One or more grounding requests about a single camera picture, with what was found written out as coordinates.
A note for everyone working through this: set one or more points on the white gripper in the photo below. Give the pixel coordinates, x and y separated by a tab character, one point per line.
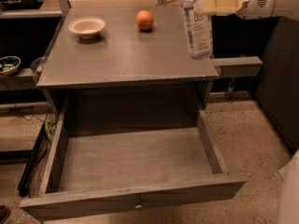
256	1

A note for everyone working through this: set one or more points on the clear plastic water bottle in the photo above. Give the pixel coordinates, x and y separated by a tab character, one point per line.
198	30

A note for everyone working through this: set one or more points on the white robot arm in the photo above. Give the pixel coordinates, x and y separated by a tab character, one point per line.
284	8

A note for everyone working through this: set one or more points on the open grey top drawer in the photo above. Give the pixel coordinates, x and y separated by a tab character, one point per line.
155	146

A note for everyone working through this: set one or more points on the metal drawer knob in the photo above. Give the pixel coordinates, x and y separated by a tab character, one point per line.
139	205

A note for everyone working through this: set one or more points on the orange fruit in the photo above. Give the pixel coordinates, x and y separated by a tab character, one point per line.
144	20

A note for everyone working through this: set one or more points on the grey wooden cabinet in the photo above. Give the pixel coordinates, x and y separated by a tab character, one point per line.
123	56

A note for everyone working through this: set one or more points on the white paper bowl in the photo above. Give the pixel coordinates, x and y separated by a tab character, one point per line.
86	27

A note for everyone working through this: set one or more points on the clear plastic container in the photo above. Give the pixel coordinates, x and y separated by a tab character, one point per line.
37	66

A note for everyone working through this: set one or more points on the grey side shelf left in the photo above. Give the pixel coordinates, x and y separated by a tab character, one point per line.
23	79

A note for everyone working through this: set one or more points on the blue patterned bowl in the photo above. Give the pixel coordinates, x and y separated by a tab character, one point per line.
9	65

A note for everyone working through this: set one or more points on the black floor bar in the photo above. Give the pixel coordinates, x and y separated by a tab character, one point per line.
23	186

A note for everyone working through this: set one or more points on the dark shoe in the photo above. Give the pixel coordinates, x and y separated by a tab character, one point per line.
4	213

